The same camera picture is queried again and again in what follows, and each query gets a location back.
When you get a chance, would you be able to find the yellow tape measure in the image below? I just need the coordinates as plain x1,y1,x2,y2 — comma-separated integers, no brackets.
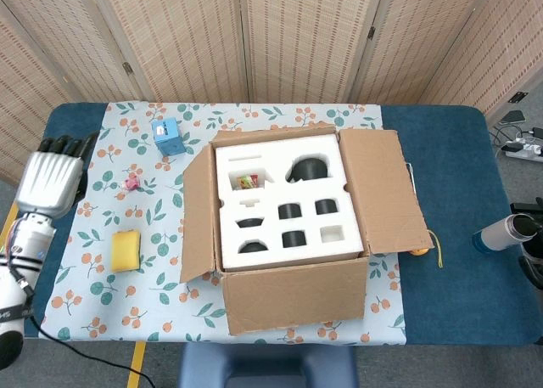
409,230,445,270

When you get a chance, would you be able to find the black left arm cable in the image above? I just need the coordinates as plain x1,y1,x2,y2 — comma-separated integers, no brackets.
8,268,162,388

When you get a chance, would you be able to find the white foam insert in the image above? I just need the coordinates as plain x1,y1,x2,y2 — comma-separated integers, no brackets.
214,133,368,273

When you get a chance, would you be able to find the orange fruit print tablecloth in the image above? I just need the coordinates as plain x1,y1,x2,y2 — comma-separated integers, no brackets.
38,102,407,346

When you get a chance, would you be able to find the silver thermos bottle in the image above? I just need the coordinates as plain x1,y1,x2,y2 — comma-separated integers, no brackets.
481,212,542,251

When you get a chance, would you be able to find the small blue carton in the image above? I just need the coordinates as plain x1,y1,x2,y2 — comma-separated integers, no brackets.
151,118,188,157

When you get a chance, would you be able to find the yellow sponge with green pad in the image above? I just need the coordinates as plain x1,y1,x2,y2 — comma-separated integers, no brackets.
110,229,142,273

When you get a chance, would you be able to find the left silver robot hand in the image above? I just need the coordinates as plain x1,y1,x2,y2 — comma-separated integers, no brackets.
15,132,99,219

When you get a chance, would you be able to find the colourful snack packet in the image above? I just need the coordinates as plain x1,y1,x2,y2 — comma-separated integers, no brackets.
235,173,260,190

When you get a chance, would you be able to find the woven folding screen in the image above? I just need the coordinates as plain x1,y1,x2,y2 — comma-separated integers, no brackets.
0,0,543,185

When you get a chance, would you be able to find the black tea cup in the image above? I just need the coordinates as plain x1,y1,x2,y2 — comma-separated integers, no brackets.
314,198,339,216
282,229,307,249
277,202,303,220

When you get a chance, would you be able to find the red-topped cardboard box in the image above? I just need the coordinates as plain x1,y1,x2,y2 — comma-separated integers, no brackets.
179,122,436,336

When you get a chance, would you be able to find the white power strip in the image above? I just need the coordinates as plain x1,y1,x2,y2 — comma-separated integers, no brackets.
502,139,543,162

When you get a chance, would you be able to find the black teapot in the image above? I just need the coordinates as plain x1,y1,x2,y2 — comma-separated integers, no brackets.
287,153,331,183

